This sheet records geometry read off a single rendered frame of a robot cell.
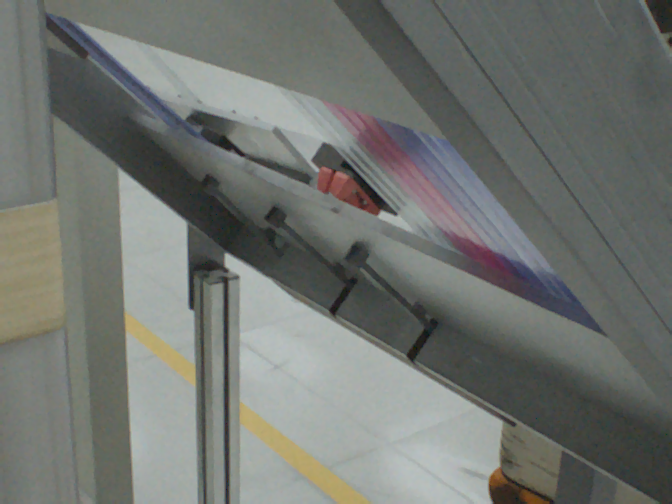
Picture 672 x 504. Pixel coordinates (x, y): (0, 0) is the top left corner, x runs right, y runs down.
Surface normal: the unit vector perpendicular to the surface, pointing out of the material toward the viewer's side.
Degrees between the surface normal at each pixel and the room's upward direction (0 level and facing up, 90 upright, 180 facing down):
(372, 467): 0
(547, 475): 90
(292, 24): 137
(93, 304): 90
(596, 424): 47
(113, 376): 90
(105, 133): 90
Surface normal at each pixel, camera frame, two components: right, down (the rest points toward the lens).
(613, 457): -0.55, -0.50
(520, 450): -0.69, 0.24
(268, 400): 0.04, -0.93
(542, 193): 0.61, 0.31
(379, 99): -0.57, 0.81
